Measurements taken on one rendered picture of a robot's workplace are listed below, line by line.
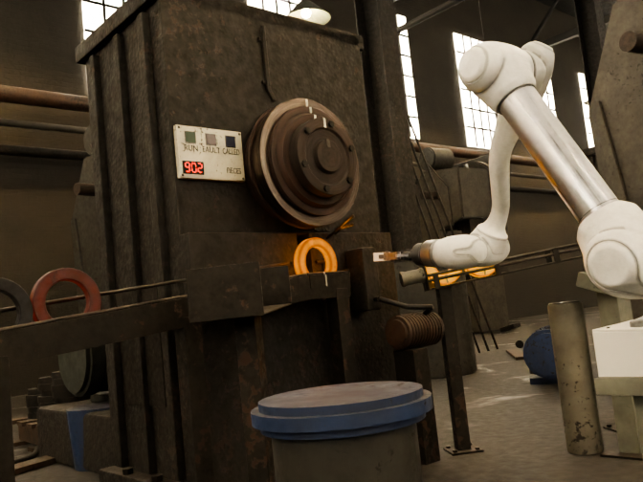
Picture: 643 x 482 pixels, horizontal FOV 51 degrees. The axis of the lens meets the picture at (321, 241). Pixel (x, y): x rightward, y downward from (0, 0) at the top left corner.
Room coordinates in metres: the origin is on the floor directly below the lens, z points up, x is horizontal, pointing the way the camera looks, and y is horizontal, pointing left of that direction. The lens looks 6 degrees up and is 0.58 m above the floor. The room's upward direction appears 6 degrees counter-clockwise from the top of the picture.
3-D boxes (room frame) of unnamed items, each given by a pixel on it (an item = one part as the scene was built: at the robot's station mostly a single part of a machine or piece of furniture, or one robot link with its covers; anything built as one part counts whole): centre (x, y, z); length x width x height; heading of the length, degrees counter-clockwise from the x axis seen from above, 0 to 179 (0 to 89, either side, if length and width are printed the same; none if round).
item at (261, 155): (2.40, 0.02, 1.11); 0.47 x 0.06 x 0.47; 132
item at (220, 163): (2.25, 0.35, 1.15); 0.26 x 0.02 x 0.18; 132
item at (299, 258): (2.40, 0.03, 0.75); 0.18 x 0.03 x 0.18; 132
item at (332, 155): (2.32, -0.04, 1.11); 0.28 x 0.06 x 0.28; 132
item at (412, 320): (2.52, -0.31, 0.27); 0.22 x 0.13 x 0.53; 132
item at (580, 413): (2.40, -0.84, 0.26); 0.12 x 0.12 x 0.52
